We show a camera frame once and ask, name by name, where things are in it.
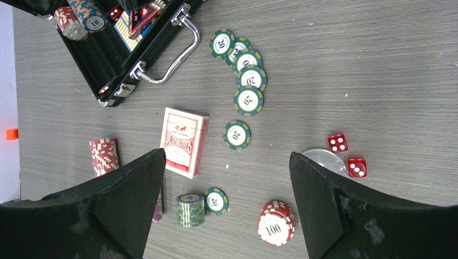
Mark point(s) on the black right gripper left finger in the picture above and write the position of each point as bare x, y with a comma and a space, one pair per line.
109, 216

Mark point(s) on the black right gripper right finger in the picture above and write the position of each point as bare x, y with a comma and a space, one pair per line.
341, 218

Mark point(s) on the black poker set case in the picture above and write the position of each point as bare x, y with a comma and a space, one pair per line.
114, 43

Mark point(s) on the purple white chip roll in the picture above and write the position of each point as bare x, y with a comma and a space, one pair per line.
158, 212

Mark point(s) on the red die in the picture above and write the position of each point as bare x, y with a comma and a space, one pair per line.
337, 143
357, 167

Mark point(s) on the red white chip roll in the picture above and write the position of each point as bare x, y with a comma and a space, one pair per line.
104, 155

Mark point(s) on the red 100 chip stack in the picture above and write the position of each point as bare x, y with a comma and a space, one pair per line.
276, 224

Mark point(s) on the clear dealer button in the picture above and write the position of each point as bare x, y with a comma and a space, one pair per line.
328, 160

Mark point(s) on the green chip stack lying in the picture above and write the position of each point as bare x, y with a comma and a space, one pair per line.
190, 210

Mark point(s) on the green 20 chip beside stack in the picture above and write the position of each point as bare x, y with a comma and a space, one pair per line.
216, 201

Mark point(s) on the red playing card box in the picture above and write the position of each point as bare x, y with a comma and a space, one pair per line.
183, 140

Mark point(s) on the green 20 chip lone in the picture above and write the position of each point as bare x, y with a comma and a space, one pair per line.
237, 135

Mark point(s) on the red chip row in case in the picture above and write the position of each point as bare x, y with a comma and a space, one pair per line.
69, 25

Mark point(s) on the blue-orange chip row in case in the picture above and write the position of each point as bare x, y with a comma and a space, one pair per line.
88, 13

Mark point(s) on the orange clip on rail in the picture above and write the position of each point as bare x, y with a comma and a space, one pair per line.
12, 134

